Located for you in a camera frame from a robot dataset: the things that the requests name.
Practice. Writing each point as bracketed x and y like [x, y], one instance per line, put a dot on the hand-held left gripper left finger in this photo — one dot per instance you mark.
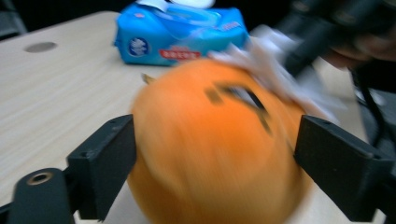
[102, 161]

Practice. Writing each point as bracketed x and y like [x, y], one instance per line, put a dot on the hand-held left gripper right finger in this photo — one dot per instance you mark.
[342, 168]

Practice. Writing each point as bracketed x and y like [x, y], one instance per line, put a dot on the white wet wipe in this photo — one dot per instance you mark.
[267, 68]

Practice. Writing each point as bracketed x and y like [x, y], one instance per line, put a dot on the orange plush toy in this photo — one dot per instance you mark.
[211, 149]

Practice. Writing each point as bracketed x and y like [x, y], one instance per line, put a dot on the blue wet wipes pack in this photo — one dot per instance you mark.
[174, 34]

